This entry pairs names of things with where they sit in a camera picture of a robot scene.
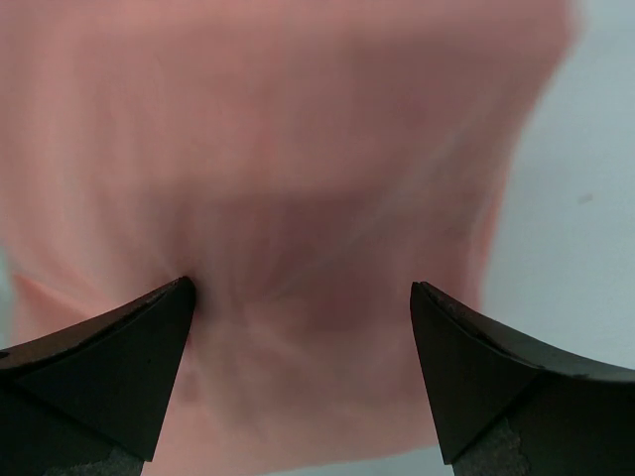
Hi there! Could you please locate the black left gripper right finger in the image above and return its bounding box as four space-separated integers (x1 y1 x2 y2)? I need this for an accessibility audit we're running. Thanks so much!
410 283 634 476

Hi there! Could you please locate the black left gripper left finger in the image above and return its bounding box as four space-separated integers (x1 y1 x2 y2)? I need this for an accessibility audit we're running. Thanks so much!
1 278 195 476

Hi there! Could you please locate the pink t-shirt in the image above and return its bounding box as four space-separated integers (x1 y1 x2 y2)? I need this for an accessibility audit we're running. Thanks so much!
1 1 578 475

